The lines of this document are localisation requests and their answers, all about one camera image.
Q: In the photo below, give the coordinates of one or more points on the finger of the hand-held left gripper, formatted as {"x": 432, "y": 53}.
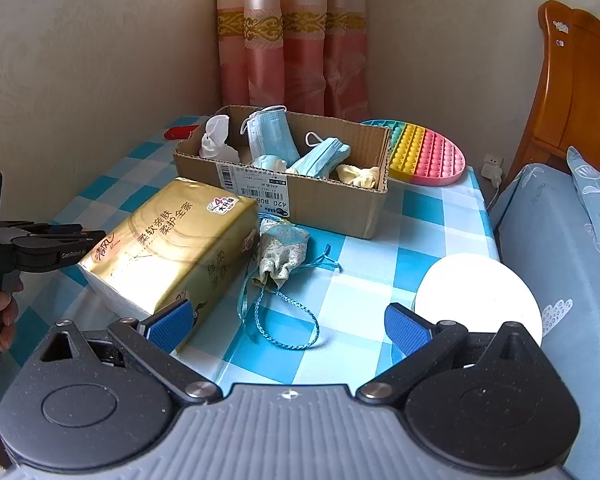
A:
{"x": 45, "y": 228}
{"x": 55, "y": 255}

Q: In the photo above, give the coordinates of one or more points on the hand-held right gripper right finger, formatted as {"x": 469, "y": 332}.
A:
{"x": 405, "y": 325}

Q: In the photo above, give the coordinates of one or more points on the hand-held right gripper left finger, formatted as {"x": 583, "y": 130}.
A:
{"x": 172, "y": 322}

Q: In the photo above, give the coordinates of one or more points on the cardboard box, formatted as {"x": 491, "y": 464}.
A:
{"x": 320, "y": 200}

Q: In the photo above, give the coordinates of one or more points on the cream plush piece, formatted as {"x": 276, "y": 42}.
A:
{"x": 357, "y": 175}

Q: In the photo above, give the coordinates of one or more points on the blue face mask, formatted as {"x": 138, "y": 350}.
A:
{"x": 320, "y": 157}
{"x": 270, "y": 132}

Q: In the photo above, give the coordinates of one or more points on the white knotted cloth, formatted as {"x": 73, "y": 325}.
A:
{"x": 215, "y": 137}

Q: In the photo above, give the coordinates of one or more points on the person's left hand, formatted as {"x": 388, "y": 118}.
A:
{"x": 5, "y": 310}

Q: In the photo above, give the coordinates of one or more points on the blue checked tablecloth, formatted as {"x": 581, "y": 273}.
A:
{"x": 370, "y": 270}

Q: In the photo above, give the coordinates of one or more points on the gold tissue pack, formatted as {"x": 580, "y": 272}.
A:
{"x": 165, "y": 255}

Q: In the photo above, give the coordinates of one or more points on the white round pad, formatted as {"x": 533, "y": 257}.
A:
{"x": 475, "y": 290}

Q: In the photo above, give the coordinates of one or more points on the rainbow pop bubble toy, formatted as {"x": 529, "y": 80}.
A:
{"x": 425, "y": 155}

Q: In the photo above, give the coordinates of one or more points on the blue patterned pillow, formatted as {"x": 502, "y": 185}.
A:
{"x": 597, "y": 205}

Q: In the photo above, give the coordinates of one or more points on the wooden headboard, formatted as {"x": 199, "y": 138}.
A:
{"x": 575, "y": 90}

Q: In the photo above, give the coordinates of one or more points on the pink curtain with gold band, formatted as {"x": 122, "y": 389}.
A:
{"x": 290, "y": 35}

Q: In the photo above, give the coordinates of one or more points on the white wall charger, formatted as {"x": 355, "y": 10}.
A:
{"x": 492, "y": 166}

